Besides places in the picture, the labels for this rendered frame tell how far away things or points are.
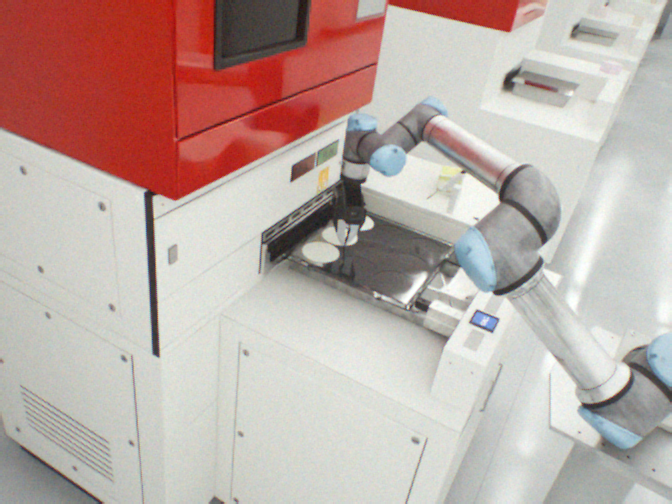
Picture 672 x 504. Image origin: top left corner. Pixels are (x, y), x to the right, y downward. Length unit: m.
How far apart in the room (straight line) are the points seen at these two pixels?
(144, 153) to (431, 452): 0.85
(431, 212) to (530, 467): 1.12
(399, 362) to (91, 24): 0.93
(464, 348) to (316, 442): 0.48
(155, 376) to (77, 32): 0.73
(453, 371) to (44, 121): 0.95
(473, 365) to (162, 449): 0.79
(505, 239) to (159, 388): 0.83
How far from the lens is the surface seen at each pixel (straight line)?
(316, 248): 1.56
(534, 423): 2.58
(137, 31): 1.01
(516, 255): 1.11
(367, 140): 1.39
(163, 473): 1.64
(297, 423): 1.51
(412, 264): 1.57
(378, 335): 1.43
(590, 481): 1.65
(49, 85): 1.21
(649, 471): 1.41
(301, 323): 1.43
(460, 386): 1.28
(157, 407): 1.46
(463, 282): 1.59
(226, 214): 1.30
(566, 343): 1.19
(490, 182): 1.23
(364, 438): 1.41
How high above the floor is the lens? 1.74
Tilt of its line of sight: 32 degrees down
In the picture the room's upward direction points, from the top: 9 degrees clockwise
